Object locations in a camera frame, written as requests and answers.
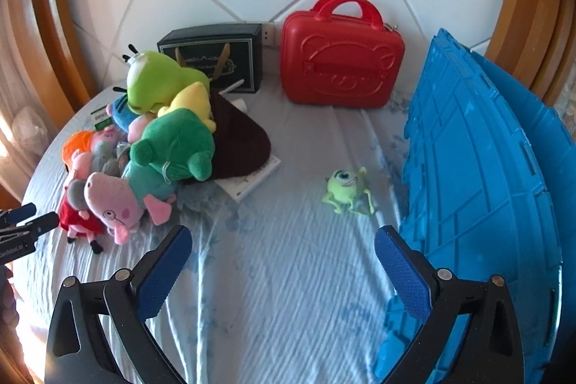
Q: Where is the green turtle duck plush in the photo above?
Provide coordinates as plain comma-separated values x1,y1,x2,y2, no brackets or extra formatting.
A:
130,82,217,182

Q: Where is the red dress pig plush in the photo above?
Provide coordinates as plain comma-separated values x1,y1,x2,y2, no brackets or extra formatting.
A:
59,179,104,255

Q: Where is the large pink pig plush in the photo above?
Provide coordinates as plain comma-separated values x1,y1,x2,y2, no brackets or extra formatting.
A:
84,161,178,245

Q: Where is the orange dress pig plush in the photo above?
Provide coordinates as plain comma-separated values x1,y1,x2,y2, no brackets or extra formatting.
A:
60,125,127,177

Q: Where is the small green white box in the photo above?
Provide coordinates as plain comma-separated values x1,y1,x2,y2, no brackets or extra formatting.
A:
90,103,113,132

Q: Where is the blue shirt pig plush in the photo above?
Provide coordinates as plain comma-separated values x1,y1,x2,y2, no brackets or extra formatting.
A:
107,94,156,144

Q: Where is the blue plastic crate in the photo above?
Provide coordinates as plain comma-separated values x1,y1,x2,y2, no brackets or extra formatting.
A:
374,30,575,383

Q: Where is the light green frog plush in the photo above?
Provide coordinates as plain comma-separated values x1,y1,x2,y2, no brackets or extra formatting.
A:
123,44,210,115

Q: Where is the wooden chair back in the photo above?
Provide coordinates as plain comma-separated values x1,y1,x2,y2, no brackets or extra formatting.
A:
1,0,98,208

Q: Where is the white booklet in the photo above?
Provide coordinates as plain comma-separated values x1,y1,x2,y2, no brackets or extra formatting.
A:
215,155,281,203

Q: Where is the light blue tablecloth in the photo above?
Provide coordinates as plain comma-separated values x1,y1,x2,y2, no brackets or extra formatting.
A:
13,82,434,384

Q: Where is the green one-eyed monster plush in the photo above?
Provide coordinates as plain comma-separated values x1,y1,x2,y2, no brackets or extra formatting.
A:
322,167,376,215

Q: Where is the dark maroon cloth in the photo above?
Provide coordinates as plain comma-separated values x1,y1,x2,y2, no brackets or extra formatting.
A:
210,91,271,179

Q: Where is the red toy suitcase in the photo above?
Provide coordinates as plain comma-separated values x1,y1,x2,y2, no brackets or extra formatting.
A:
280,0,405,108

